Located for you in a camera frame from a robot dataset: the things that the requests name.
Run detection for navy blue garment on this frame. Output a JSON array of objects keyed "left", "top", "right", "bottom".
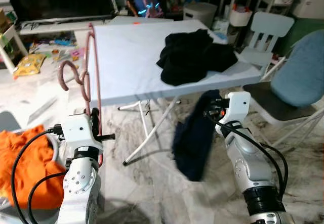
[{"left": 172, "top": 89, "right": 223, "bottom": 182}]

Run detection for pink plastic hanger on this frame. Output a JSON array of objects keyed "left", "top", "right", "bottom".
[{"left": 58, "top": 23, "right": 104, "bottom": 166}]

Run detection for orange garment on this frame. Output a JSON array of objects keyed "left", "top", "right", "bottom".
[{"left": 0, "top": 124, "right": 69, "bottom": 209}]

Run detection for black garment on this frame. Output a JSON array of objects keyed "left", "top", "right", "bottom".
[{"left": 156, "top": 29, "right": 238, "bottom": 86}]

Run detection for white folding chair dark seat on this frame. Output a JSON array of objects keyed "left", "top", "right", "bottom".
[{"left": 242, "top": 80, "right": 324, "bottom": 151}]

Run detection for white plastic folding table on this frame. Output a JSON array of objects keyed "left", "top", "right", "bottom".
[{"left": 89, "top": 19, "right": 264, "bottom": 166}]

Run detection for yellow soft toy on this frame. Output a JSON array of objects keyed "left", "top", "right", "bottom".
[{"left": 13, "top": 53, "right": 47, "bottom": 79}]

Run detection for grey laundry bin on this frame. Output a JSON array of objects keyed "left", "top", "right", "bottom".
[{"left": 0, "top": 110, "right": 66, "bottom": 224}]

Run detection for light blue cushion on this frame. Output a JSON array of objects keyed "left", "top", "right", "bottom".
[{"left": 271, "top": 29, "right": 324, "bottom": 107}]

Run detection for white storage trolley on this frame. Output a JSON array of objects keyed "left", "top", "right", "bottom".
[{"left": 219, "top": 0, "right": 254, "bottom": 37}]

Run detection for white round lidded bin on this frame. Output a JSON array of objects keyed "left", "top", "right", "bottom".
[{"left": 183, "top": 2, "right": 218, "bottom": 30}]

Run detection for pale green child chair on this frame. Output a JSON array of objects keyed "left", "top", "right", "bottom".
[{"left": 239, "top": 12, "right": 295, "bottom": 73}]

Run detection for white side table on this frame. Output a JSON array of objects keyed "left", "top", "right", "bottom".
[{"left": 109, "top": 15, "right": 175, "bottom": 25}]

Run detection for green storage box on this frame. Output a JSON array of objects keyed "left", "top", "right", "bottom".
[{"left": 278, "top": 17, "right": 324, "bottom": 58}]

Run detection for blue pink backpack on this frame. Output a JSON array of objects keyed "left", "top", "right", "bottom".
[{"left": 133, "top": 0, "right": 165, "bottom": 18}]

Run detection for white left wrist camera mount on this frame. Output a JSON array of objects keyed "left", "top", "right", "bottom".
[{"left": 60, "top": 114, "right": 97, "bottom": 156}]

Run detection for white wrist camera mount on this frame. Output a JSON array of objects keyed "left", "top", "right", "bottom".
[
  {"left": 221, "top": 91, "right": 252, "bottom": 128},
  {"left": 60, "top": 114, "right": 97, "bottom": 156}
]

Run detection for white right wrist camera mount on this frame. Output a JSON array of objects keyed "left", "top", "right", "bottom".
[{"left": 221, "top": 91, "right": 252, "bottom": 128}]

